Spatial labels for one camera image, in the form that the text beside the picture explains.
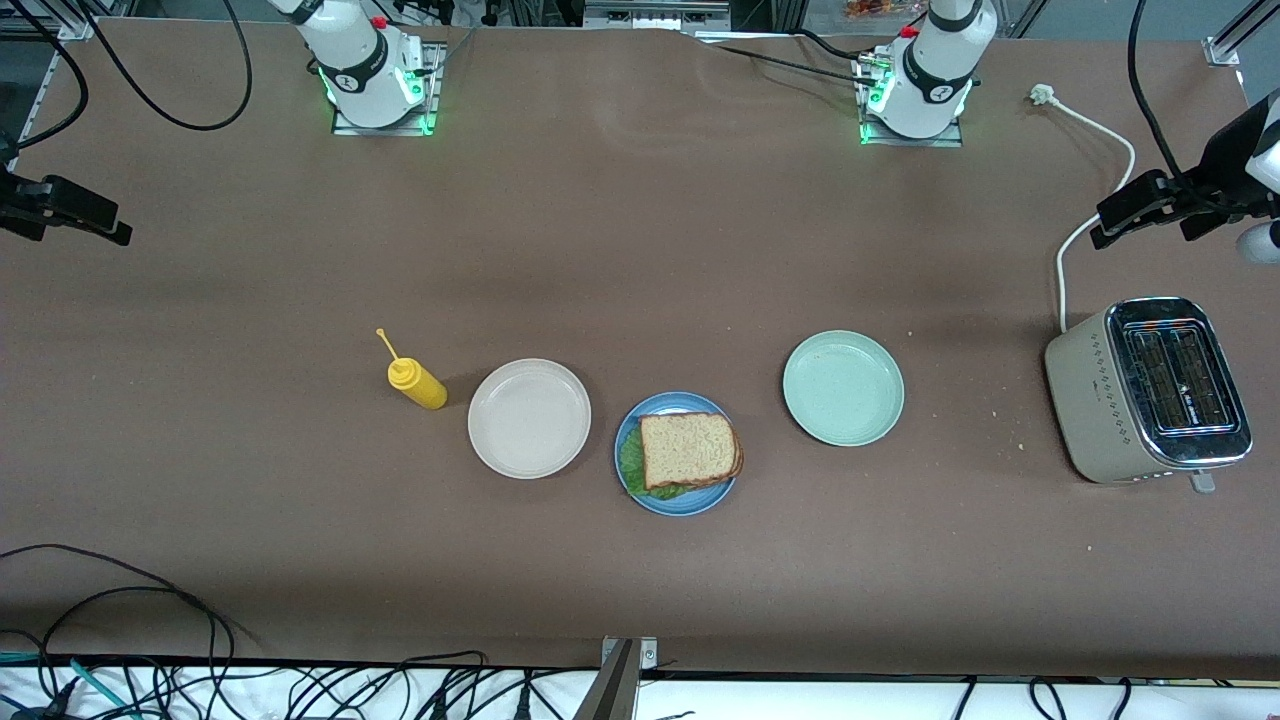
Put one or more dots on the white lower shelf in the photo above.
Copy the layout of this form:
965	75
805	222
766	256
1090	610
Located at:
800	703

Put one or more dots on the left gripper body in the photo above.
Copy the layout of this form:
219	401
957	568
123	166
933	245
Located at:
1216	167

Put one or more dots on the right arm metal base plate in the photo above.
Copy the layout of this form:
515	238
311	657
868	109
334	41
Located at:
436	80

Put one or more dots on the beige plate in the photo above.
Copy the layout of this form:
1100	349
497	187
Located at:
529	418

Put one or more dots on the yellow squeeze bottle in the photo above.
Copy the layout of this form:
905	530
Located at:
420	385

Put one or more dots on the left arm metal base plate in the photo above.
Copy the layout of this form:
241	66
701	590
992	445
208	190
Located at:
910	143

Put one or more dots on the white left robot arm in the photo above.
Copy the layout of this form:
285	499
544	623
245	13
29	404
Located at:
935	70

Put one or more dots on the orange packet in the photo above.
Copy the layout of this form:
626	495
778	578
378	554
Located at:
870	10

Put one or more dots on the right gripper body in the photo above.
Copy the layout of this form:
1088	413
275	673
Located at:
20	196

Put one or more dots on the blue plate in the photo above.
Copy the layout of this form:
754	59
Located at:
680	402

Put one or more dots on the aluminium frame profile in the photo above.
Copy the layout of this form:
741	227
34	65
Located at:
1225	50
78	25

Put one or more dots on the light green plate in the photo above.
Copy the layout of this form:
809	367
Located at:
843	388

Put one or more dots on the green lettuce leaf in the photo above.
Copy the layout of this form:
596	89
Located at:
632	470

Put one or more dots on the beige chrome toaster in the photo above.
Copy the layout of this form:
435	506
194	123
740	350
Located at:
1090	400

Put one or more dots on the grey metal bracket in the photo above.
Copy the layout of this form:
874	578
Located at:
615	690

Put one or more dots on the brown bread slice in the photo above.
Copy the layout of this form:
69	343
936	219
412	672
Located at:
739	458
685	448

